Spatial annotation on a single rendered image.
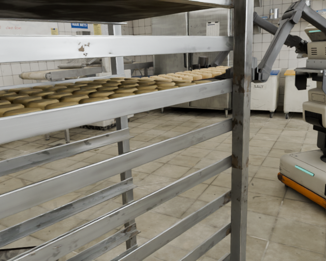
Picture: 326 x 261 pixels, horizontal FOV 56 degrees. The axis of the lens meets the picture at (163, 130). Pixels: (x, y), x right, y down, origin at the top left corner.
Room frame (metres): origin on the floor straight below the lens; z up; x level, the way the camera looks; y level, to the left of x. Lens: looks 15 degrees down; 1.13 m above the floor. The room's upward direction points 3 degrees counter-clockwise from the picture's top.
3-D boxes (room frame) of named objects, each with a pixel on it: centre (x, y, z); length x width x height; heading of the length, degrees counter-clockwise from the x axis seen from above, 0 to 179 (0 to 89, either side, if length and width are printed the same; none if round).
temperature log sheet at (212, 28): (5.00, -0.84, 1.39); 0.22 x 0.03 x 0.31; 60
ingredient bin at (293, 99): (4.83, -2.27, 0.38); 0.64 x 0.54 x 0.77; 151
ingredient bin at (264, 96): (5.15, -1.71, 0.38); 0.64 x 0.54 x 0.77; 153
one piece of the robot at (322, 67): (2.07, -1.05, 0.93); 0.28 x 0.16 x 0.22; 15
